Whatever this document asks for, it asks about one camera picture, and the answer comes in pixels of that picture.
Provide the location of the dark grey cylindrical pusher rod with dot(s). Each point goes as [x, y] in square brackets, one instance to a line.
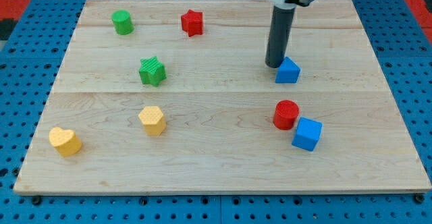
[279, 33]

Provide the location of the red star block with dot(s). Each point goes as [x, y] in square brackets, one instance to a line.
[192, 22]

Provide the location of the green star block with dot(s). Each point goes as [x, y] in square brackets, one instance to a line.
[152, 71]

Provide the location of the blue triangle block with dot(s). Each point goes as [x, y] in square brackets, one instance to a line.
[288, 72]

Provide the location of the red cylinder block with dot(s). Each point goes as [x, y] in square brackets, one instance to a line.
[286, 113]

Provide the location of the blue cube block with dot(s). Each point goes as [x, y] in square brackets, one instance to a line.
[308, 134]

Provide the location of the wooden board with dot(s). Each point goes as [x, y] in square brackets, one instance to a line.
[218, 100]

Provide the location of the green cylinder block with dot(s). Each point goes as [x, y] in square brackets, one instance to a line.
[122, 22]

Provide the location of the yellow hexagon block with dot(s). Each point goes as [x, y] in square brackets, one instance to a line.
[152, 120]

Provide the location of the yellow heart block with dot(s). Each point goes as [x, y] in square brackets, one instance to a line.
[65, 142]

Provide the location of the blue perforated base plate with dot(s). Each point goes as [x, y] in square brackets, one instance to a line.
[40, 33]

